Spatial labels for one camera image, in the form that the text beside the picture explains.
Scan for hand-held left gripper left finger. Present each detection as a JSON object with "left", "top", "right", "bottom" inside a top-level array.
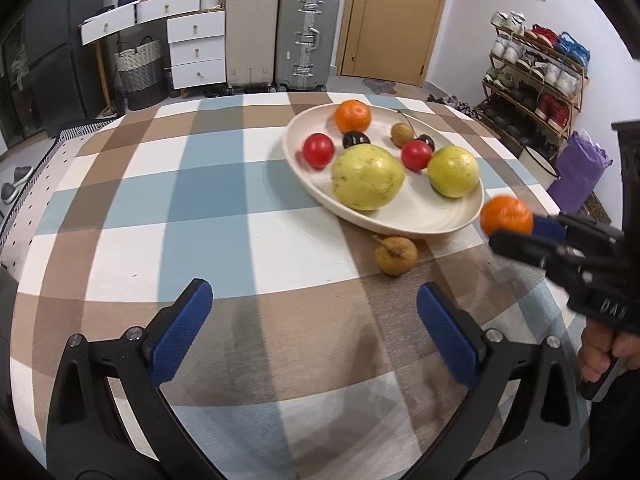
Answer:
[{"left": 46, "top": 277, "right": 241, "bottom": 480}]

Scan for yellow-green guava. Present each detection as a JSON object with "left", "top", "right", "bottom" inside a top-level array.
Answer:
[
  {"left": 427, "top": 146, "right": 481, "bottom": 198},
  {"left": 331, "top": 145, "right": 406, "bottom": 211}
]

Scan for grey slippers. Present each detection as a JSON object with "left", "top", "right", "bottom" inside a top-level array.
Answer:
[{"left": 0, "top": 166, "right": 34, "bottom": 206}]

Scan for white enamel bucket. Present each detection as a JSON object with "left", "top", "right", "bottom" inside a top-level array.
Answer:
[{"left": 520, "top": 146, "right": 562, "bottom": 191}]

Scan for shoe rack with shoes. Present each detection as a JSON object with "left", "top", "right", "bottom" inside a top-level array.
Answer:
[{"left": 475, "top": 10, "right": 591, "bottom": 158}]

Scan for checked tablecloth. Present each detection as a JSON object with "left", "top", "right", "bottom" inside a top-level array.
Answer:
[{"left": 0, "top": 91, "right": 601, "bottom": 480}]

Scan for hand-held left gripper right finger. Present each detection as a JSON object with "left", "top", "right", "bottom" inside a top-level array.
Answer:
[{"left": 390, "top": 282, "right": 591, "bottom": 480}]

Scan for purple bag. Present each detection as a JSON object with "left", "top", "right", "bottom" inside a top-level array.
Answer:
[{"left": 547, "top": 130, "right": 613, "bottom": 216}]

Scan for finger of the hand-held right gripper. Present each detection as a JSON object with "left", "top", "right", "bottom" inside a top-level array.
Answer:
[
  {"left": 531, "top": 212, "right": 627, "bottom": 248},
  {"left": 488, "top": 228, "right": 588, "bottom": 286}
]

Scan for dark cabinet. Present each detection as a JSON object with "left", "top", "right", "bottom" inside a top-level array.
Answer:
[{"left": 0, "top": 0, "right": 107, "bottom": 151}]

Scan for brown longan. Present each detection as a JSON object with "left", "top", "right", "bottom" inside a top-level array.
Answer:
[
  {"left": 391, "top": 122, "right": 415, "bottom": 148},
  {"left": 374, "top": 235, "right": 419, "bottom": 277}
]

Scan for woven laundry basket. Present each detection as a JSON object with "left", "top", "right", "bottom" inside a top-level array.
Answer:
[{"left": 112, "top": 36, "right": 168, "bottom": 111}]

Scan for cream round plate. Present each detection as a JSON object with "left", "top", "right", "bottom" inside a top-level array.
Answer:
[{"left": 281, "top": 103, "right": 485, "bottom": 239}]

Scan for loose shoes on floor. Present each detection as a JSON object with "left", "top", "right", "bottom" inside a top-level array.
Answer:
[{"left": 425, "top": 94, "right": 473, "bottom": 115}]

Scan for beige suitcase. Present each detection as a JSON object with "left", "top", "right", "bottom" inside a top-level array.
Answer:
[{"left": 225, "top": 0, "right": 281, "bottom": 92}]

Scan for white drawer dresser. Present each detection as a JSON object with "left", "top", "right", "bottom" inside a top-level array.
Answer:
[{"left": 80, "top": 0, "right": 227, "bottom": 98}]

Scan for patterned doormat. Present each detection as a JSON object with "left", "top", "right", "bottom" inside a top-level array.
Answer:
[{"left": 580, "top": 191, "right": 614, "bottom": 224}]

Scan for person's right forearm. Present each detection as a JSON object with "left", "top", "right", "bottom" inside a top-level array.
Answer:
[{"left": 587, "top": 355, "right": 640, "bottom": 480}]

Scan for person's right hand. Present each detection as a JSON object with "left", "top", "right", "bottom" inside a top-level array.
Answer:
[{"left": 576, "top": 320, "right": 640, "bottom": 386}]

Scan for red cherry tomato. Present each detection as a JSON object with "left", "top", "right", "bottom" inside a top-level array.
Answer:
[
  {"left": 401, "top": 140, "right": 433, "bottom": 171},
  {"left": 302, "top": 133, "right": 335, "bottom": 169}
]

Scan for wooden door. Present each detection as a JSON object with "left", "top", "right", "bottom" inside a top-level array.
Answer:
[{"left": 336, "top": 0, "right": 453, "bottom": 87}]

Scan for orange mandarin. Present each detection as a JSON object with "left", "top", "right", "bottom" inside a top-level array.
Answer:
[
  {"left": 334, "top": 100, "right": 372, "bottom": 134},
  {"left": 480, "top": 195, "right": 534, "bottom": 237}
]

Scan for silver suitcase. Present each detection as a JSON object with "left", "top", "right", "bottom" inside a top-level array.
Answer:
[{"left": 276, "top": 0, "right": 341, "bottom": 93}]

